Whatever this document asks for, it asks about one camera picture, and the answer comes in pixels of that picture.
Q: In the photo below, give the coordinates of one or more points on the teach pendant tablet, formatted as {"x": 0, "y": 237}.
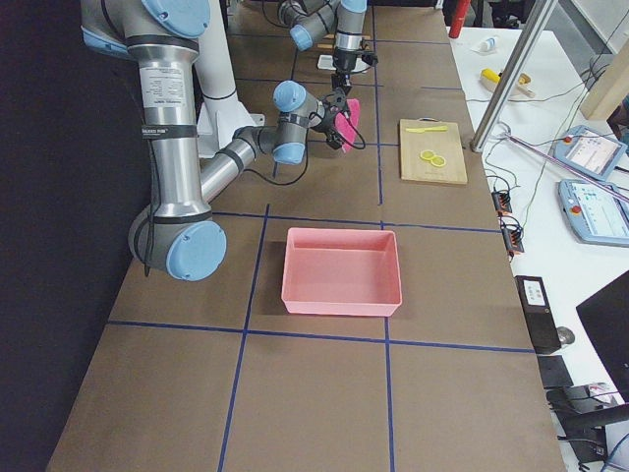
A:
{"x": 595, "y": 216}
{"x": 590, "y": 151}

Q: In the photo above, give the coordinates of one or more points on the black monitor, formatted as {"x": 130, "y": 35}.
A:
{"x": 604, "y": 317}

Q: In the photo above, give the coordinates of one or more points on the white tube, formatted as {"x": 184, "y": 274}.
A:
{"x": 487, "y": 46}

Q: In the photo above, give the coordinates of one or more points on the lemon slice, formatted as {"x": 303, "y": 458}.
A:
{"x": 427, "y": 155}
{"x": 437, "y": 161}

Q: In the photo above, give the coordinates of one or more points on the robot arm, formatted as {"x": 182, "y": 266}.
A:
{"x": 310, "y": 21}
{"x": 176, "y": 232}

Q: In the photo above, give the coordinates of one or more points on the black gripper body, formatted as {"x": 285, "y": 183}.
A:
{"x": 321, "y": 118}
{"x": 342, "y": 61}

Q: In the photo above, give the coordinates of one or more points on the yellow plastic knife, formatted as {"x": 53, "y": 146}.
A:
{"x": 421, "y": 130}

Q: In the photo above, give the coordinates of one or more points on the red bottle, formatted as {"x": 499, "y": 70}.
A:
{"x": 458, "y": 18}

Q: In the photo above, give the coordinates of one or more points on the wooden cutting board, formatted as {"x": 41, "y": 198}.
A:
{"x": 447, "y": 144}

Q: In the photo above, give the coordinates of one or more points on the pink sponge cloth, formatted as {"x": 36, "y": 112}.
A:
{"x": 346, "y": 123}

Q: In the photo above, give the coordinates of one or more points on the aluminium frame post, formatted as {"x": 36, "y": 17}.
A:
{"x": 521, "y": 52}

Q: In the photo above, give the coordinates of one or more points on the black box device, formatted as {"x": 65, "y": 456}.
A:
{"x": 537, "y": 314}

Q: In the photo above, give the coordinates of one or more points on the pink plastic bin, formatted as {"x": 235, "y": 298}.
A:
{"x": 341, "y": 272}

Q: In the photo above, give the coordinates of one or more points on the long grabber stick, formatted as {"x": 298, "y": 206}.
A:
{"x": 580, "y": 174}

